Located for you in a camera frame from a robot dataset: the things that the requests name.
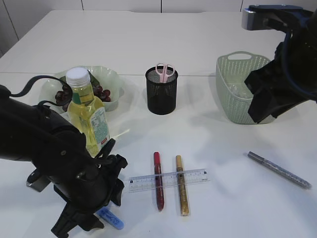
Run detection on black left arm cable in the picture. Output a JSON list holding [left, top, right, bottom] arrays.
[[9, 75, 74, 107]]

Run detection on gold glitter marker pen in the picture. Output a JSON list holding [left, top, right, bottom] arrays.
[[176, 155, 190, 216]]

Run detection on black mesh pen holder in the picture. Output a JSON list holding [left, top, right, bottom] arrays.
[[145, 66, 178, 115]]

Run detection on blue scissors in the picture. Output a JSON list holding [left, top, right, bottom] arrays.
[[96, 207, 124, 230]]

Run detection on yellow drink bottle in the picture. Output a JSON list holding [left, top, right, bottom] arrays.
[[65, 67, 110, 157]]

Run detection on clear plastic sheet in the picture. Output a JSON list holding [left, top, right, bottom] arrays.
[[228, 83, 253, 99]]

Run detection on green woven plastic basket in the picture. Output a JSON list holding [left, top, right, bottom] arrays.
[[216, 51, 270, 124]]

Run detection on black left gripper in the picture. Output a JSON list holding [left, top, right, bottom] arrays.
[[26, 148, 128, 238]]

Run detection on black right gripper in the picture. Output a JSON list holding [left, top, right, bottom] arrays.
[[244, 60, 307, 123]]

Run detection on pink purple scissors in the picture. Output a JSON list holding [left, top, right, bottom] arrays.
[[155, 63, 175, 83]]

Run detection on clear plastic ruler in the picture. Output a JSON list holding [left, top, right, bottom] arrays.
[[125, 169, 210, 192]]

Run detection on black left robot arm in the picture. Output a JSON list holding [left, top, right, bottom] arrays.
[[0, 86, 127, 238]]

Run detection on green wavy plate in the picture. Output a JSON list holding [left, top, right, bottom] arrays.
[[39, 66, 123, 112]]

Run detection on purple artificial grape bunch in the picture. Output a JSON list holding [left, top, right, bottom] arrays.
[[55, 72, 111, 103]]

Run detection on silver glitter marker pen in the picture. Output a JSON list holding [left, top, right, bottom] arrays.
[[247, 151, 312, 190]]

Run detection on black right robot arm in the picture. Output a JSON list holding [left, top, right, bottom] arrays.
[[242, 5, 317, 123]]

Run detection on red glitter marker pen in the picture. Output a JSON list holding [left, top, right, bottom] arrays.
[[154, 152, 164, 212]]

